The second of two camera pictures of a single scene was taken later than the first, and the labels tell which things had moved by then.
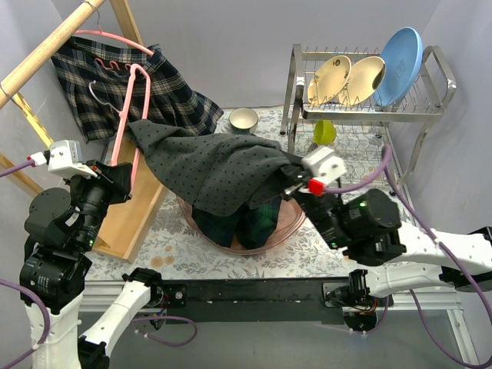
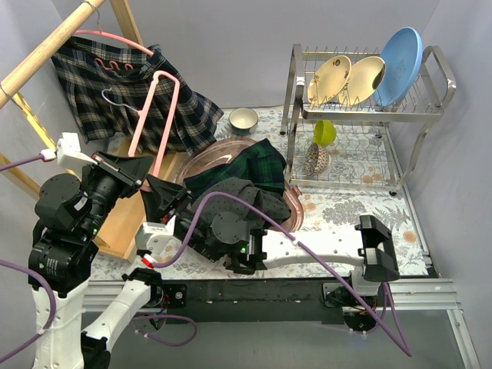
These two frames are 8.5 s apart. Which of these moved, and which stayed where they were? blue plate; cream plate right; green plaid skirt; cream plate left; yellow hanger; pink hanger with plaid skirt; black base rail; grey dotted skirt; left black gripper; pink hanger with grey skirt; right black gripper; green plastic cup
Moved: grey dotted skirt; pink hanger with grey skirt; right black gripper; green plaid skirt
Stayed: yellow hanger; pink hanger with plaid skirt; green plastic cup; left black gripper; blue plate; cream plate left; cream plate right; black base rail
